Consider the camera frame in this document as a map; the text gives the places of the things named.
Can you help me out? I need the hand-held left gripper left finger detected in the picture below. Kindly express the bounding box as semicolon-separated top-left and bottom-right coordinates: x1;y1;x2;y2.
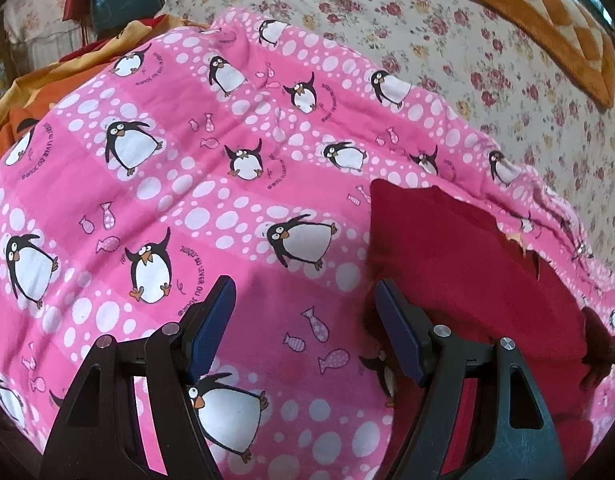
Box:
43;276;237;480

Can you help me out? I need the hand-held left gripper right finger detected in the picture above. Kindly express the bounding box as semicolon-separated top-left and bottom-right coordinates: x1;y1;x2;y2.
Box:
376;279;568;480

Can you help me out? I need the dark red garment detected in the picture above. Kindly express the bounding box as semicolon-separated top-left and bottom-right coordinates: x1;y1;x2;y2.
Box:
365;177;615;480

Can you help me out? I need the pink penguin print blanket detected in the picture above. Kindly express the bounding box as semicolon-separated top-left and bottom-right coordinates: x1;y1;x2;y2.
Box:
0;7;615;480

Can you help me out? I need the orange yellow printed bed sheet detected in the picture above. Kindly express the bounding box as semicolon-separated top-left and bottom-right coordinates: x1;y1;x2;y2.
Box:
0;14;180;161

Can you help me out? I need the floral bed cover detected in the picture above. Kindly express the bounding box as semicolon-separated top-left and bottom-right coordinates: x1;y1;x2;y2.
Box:
160;0;615;281

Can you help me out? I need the orange checkered plush cushion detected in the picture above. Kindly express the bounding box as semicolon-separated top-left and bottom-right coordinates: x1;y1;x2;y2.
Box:
447;0;615;108

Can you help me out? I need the pale floral cloth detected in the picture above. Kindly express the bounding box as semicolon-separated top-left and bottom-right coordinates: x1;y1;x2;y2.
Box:
1;0;95;70

